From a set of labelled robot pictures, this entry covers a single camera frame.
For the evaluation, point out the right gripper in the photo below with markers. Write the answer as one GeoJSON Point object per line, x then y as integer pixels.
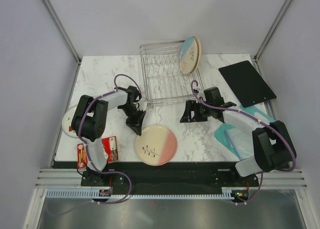
{"type": "Point", "coordinates": [192, 105]}

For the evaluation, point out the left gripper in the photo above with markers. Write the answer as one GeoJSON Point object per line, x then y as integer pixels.
{"type": "Point", "coordinates": [136, 124]}

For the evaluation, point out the pink and cream plate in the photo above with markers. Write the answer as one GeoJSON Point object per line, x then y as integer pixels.
{"type": "Point", "coordinates": [156, 145]}

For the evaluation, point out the metal wire dish rack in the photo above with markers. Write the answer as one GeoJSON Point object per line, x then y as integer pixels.
{"type": "Point", "coordinates": [164, 83]}

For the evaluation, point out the green and cream plate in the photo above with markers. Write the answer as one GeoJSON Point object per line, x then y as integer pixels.
{"type": "Point", "coordinates": [199, 53]}

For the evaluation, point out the blue and cream plate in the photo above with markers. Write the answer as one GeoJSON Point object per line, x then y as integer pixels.
{"type": "Point", "coordinates": [188, 56]}

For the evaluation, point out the watermelon pattern plate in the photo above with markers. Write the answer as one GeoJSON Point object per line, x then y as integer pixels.
{"type": "Point", "coordinates": [67, 121]}

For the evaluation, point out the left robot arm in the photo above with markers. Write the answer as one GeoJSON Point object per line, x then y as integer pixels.
{"type": "Point", "coordinates": [89, 123]}

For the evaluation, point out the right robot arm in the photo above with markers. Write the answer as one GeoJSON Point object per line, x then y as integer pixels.
{"type": "Point", "coordinates": [271, 143]}

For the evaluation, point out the red instruction card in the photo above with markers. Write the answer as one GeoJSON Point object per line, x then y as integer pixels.
{"type": "Point", "coordinates": [111, 147]}

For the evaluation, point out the black square mat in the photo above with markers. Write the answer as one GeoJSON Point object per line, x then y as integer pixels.
{"type": "Point", "coordinates": [246, 83]}

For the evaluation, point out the teal cutting mat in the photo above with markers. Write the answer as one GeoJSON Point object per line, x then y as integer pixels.
{"type": "Point", "coordinates": [220, 136]}

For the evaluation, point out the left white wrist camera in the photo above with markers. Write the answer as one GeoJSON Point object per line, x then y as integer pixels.
{"type": "Point", "coordinates": [142, 105]}

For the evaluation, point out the white slotted cable duct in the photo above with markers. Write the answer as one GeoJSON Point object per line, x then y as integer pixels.
{"type": "Point", "coordinates": [224, 194]}

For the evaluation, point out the left aluminium frame post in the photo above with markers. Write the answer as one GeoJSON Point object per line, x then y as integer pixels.
{"type": "Point", "coordinates": [61, 29]}

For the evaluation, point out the aluminium frame post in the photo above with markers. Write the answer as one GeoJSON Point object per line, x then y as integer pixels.
{"type": "Point", "coordinates": [271, 31]}
{"type": "Point", "coordinates": [61, 29]}

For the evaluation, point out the right aluminium frame post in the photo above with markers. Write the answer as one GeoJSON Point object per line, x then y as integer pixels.
{"type": "Point", "coordinates": [271, 31]}

